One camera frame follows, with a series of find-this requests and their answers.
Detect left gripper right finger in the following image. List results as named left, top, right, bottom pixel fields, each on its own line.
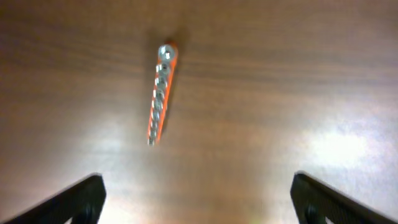
left=290, top=171, right=397, bottom=224

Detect orange socket rail with sockets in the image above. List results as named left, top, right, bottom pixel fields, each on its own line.
left=147, top=41, right=178, bottom=146

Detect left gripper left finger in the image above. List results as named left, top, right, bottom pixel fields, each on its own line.
left=3, top=174, right=106, bottom=224

